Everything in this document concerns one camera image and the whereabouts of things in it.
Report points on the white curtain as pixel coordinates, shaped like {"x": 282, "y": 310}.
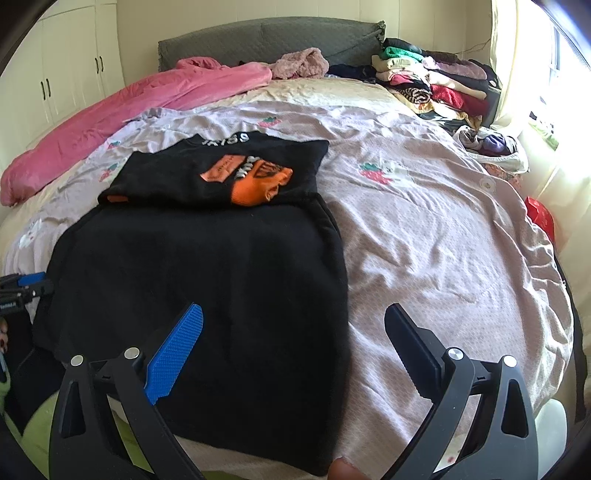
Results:
{"x": 517, "y": 69}

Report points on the pink fluffy garment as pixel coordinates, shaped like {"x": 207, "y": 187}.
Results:
{"x": 300, "y": 64}

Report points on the person's left hand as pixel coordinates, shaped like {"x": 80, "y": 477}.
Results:
{"x": 2, "y": 334}

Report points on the grey quilted headboard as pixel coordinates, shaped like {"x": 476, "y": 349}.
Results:
{"x": 221, "y": 46}

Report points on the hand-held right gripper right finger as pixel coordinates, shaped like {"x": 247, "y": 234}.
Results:
{"x": 411, "y": 344}

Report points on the person's lime green clothing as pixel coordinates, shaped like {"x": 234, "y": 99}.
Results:
{"x": 37, "y": 434}

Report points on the person's right hand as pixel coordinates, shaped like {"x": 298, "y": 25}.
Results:
{"x": 345, "y": 470}

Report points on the cream bed sheet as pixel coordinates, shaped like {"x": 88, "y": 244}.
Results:
{"x": 314, "y": 90}

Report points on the dark navy garment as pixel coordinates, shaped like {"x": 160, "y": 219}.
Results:
{"x": 351, "y": 71}

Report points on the green object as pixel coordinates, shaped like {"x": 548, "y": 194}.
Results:
{"x": 551, "y": 141}

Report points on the black sweater with orange cuffs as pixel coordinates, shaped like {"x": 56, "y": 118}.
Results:
{"x": 184, "y": 258}

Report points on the pink duvet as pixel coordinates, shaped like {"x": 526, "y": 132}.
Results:
{"x": 92, "y": 124}

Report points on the white wardrobe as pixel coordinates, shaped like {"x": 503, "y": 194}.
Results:
{"x": 69, "y": 78}

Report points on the plastic bag of clothes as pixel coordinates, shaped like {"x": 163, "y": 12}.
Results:
{"x": 494, "y": 145}

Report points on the lilac printed quilt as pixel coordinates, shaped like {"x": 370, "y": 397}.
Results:
{"x": 415, "y": 254}

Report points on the red bag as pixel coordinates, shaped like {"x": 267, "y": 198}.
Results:
{"x": 540, "y": 217}

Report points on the window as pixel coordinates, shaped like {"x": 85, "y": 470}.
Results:
{"x": 572, "y": 69}

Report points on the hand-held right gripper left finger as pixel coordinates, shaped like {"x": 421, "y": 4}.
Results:
{"x": 178, "y": 350}

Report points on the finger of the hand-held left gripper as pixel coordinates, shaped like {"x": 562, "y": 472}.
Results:
{"x": 30, "y": 278}
{"x": 41, "y": 288}

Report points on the dark bedside cabinet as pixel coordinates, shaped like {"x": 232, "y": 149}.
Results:
{"x": 494, "y": 104}

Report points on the white round object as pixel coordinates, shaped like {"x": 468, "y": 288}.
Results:
{"x": 551, "y": 429}

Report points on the stack of folded clothes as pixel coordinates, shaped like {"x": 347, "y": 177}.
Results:
{"x": 448, "y": 94}

